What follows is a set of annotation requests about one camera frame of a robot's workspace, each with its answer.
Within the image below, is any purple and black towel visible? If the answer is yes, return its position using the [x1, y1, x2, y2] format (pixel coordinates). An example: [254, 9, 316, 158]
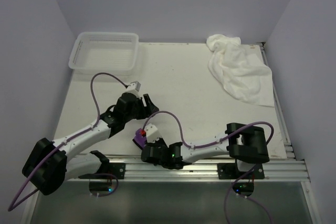
[133, 128, 147, 150]

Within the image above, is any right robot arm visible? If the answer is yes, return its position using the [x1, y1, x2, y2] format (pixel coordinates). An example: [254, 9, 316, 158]
[139, 123, 270, 178]

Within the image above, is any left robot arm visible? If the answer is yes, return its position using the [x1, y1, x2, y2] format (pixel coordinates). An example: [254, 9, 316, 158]
[22, 92, 159, 196]

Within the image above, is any white plastic basket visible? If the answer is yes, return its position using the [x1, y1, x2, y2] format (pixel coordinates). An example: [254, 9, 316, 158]
[68, 32, 139, 76]

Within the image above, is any white towel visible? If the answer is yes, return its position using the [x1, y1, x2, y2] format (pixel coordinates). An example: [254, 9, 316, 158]
[206, 34, 275, 107]

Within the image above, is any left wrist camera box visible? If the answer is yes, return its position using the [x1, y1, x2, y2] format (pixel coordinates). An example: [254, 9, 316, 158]
[126, 81, 141, 98]

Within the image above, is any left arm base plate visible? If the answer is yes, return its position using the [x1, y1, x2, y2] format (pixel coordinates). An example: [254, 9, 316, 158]
[79, 163, 126, 179]

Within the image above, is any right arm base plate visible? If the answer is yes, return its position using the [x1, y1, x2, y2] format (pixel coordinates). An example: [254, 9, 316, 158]
[216, 162, 265, 180]

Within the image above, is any aluminium mounting rail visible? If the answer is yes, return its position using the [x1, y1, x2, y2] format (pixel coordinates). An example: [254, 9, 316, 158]
[68, 157, 310, 183]

